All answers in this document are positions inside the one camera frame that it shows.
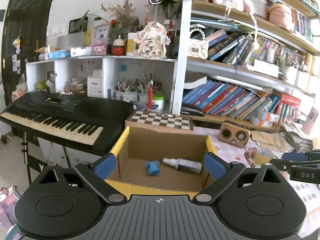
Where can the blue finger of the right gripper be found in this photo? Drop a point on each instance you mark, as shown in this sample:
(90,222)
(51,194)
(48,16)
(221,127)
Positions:
(302,156)
(285,165)

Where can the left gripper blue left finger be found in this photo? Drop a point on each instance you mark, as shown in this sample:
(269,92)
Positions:
(94,175)

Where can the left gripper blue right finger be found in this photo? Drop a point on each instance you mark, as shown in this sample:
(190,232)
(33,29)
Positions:
(224,175)

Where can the yellow tape roll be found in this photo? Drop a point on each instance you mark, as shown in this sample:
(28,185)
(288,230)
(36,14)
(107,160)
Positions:
(262,155)

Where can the white spray bottle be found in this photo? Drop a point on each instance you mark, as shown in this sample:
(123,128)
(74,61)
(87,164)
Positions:
(184,165)

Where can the blue wrapper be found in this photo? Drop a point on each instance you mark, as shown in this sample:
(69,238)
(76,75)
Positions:
(153,168)

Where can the stack of papers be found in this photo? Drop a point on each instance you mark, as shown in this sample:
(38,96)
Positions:
(298,139)

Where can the pink checkered tablecloth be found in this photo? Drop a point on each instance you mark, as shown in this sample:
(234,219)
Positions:
(309,193)

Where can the brown retro radio speaker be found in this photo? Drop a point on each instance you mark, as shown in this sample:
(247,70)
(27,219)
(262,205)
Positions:
(234,134)

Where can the black electronic keyboard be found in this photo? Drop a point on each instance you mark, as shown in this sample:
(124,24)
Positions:
(87,124)

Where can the yellow cardboard box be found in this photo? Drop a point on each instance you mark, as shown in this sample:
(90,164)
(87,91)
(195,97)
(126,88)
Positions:
(136,146)

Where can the checkered chess board box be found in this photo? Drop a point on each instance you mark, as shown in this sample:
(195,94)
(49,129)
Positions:
(167,123)

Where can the row of leaning books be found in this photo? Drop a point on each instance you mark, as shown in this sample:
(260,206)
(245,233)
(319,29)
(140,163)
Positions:
(217,98)

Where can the white green lidded jar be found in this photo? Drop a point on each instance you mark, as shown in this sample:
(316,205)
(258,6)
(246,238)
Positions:
(157,102)

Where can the red bottle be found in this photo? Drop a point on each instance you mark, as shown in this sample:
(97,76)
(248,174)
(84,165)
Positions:
(150,92)

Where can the white bookshelf unit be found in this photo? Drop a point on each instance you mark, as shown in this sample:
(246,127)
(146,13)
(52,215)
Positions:
(170,72)

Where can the white quilted handbag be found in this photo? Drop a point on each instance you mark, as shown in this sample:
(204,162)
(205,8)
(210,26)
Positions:
(198,48)

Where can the pink figure ornament plaque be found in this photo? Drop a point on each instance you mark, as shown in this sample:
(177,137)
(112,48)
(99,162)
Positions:
(152,41)

